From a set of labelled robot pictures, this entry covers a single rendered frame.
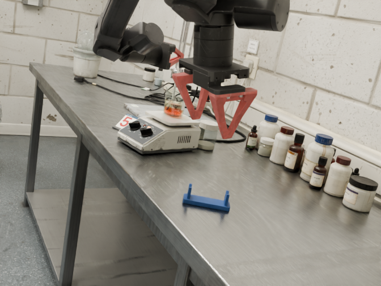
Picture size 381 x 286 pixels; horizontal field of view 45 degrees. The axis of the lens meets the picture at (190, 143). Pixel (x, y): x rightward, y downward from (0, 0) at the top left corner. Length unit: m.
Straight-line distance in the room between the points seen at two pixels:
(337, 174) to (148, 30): 0.59
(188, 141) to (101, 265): 0.85
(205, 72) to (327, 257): 0.45
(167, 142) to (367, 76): 0.60
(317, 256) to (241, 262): 0.16
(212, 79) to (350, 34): 0.91
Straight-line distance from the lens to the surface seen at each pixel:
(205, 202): 0.96
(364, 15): 1.46
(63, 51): 3.63
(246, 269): 0.78
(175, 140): 1.25
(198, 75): 0.64
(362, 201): 1.18
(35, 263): 2.10
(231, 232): 0.88
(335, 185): 1.23
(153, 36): 1.10
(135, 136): 1.24
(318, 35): 1.57
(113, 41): 1.09
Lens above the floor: 1.13
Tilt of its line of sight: 16 degrees down
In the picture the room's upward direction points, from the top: 11 degrees clockwise
